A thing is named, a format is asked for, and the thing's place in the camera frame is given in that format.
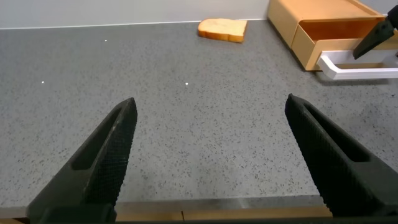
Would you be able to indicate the white bread slice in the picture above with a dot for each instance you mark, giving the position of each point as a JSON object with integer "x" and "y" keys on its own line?
{"x": 223, "y": 28}

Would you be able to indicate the yellow drawer cabinet case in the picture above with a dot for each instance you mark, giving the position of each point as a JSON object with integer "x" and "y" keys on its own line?
{"x": 311, "y": 9}

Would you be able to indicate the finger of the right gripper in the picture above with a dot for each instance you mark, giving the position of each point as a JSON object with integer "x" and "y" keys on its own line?
{"x": 374, "y": 37}

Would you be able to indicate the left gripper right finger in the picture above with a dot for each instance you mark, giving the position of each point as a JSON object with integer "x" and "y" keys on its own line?
{"x": 339, "y": 174}

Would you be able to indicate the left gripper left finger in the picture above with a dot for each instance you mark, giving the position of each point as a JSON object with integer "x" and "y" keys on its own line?
{"x": 102, "y": 168}

